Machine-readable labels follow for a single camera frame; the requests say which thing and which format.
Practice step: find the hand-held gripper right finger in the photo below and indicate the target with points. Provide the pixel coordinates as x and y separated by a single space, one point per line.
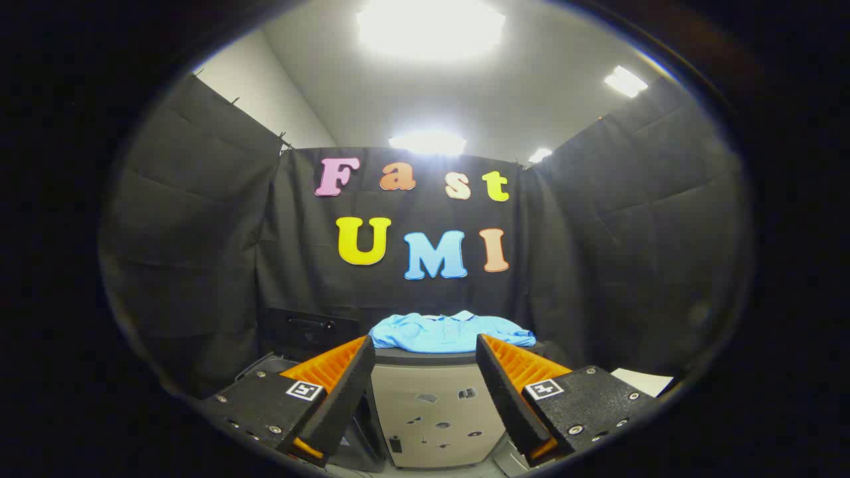
508 392

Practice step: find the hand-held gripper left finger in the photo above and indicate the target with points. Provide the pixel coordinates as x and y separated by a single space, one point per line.
345 392

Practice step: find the dark washing machine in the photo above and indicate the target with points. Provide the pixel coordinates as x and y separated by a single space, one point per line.
305 328

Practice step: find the light blue polo shirt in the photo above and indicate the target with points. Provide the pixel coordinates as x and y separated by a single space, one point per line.
445 332

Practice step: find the grey cabinet with dark top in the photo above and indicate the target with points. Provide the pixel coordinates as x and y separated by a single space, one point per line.
431 411

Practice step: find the black backdrop cloth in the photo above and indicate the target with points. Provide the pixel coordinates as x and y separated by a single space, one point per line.
199 232

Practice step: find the large ceiling light panel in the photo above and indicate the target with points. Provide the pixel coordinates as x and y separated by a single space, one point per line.
431 26

